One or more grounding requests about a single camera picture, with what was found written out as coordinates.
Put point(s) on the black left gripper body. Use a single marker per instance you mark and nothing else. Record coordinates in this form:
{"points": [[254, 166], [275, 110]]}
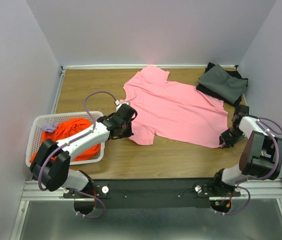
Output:
{"points": [[127, 130]]}

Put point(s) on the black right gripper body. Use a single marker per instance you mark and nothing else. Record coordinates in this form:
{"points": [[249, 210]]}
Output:
{"points": [[231, 136]]}

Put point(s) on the pink t shirt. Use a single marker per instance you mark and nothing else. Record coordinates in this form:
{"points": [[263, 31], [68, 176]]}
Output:
{"points": [[173, 110]]}

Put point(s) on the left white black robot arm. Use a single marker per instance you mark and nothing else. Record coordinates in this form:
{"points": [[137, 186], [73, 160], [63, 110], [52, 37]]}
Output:
{"points": [[52, 160]]}

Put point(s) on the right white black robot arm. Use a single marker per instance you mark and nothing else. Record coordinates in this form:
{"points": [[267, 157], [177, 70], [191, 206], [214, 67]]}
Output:
{"points": [[261, 158]]}

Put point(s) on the orange t shirt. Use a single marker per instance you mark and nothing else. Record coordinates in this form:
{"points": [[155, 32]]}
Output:
{"points": [[67, 129]]}

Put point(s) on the folded grey t shirt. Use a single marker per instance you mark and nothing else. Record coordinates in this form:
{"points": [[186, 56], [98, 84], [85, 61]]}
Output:
{"points": [[223, 80]]}

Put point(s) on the folded black t shirt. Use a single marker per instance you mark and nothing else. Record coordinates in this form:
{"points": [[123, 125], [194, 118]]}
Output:
{"points": [[238, 85]]}

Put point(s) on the purple cloth in basket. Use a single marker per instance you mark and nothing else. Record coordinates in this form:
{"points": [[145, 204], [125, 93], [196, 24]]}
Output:
{"points": [[50, 128]]}

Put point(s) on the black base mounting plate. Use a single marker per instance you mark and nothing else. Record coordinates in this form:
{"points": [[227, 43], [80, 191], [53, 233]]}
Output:
{"points": [[189, 200]]}

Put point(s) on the white plastic laundry basket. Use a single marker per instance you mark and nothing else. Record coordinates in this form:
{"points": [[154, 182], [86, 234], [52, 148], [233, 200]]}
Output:
{"points": [[34, 140]]}

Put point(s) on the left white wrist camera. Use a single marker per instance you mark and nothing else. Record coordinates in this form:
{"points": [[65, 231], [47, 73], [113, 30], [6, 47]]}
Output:
{"points": [[119, 103]]}

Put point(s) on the front aluminium frame rail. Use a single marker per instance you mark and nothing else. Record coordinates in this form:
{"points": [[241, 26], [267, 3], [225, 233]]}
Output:
{"points": [[178, 187]]}

